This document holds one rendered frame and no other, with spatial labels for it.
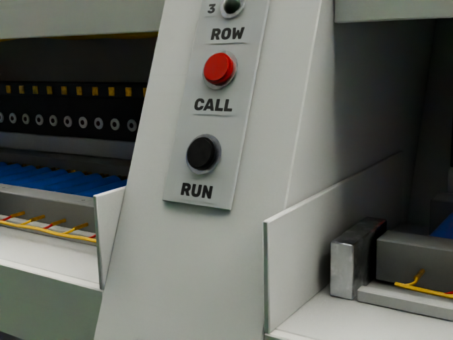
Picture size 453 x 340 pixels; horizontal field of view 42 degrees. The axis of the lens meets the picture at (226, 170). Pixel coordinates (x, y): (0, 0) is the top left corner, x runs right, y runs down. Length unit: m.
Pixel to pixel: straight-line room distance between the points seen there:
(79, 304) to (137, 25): 0.16
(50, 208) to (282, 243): 0.20
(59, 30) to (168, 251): 0.18
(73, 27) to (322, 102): 0.18
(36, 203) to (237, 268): 0.20
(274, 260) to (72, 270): 0.14
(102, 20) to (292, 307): 0.21
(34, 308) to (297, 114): 0.19
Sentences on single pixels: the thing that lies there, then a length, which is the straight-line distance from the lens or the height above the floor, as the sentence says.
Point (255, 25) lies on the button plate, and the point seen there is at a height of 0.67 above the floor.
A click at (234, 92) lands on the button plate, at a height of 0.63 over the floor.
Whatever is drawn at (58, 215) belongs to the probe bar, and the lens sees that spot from 0.42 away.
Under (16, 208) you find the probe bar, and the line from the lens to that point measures 0.45.
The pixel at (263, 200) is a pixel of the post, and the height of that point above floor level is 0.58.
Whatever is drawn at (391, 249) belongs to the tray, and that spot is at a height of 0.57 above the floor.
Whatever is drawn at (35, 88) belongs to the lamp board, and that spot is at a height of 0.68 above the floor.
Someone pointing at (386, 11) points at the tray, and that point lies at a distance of 0.30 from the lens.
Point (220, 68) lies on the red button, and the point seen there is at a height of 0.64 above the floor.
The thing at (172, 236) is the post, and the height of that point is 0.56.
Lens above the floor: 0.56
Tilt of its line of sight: 8 degrees up
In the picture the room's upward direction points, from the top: 11 degrees clockwise
